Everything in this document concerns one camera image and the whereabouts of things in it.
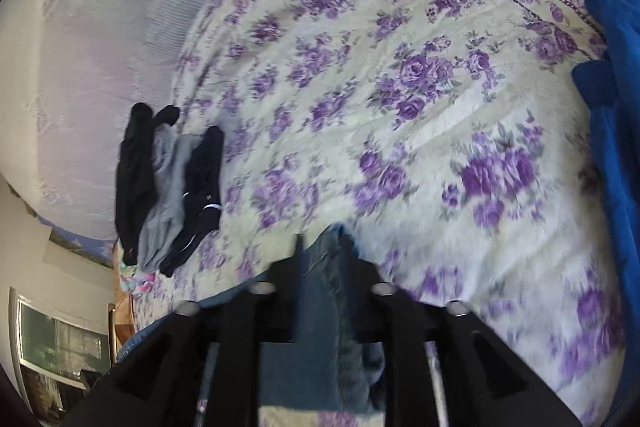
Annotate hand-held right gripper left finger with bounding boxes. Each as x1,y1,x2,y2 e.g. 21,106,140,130
65,233,307,427

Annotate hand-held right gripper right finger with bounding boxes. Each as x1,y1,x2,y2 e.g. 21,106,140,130
345,239,583,427

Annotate blue denim pants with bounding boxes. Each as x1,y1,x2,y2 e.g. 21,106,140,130
116,223,393,414

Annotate navy pants with white stripe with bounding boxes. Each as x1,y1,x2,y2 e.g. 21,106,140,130
159,125,226,279

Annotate grey pants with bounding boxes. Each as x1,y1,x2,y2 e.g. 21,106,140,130
137,127,203,274

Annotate black pants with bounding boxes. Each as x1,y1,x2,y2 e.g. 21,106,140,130
115,103,182,267

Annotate turquoise pink floral quilt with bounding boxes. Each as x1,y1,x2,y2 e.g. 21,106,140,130
117,257,157,297

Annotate brown patterned pillow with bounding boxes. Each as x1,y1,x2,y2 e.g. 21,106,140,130
107,272,137,360

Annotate purple floral bed sheet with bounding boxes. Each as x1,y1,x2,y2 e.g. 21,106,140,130
117,0,631,427

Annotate white lace bed cover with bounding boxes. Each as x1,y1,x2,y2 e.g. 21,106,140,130
0,0,301,242

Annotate blue cloth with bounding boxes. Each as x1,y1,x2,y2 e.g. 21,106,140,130
571,0,640,410

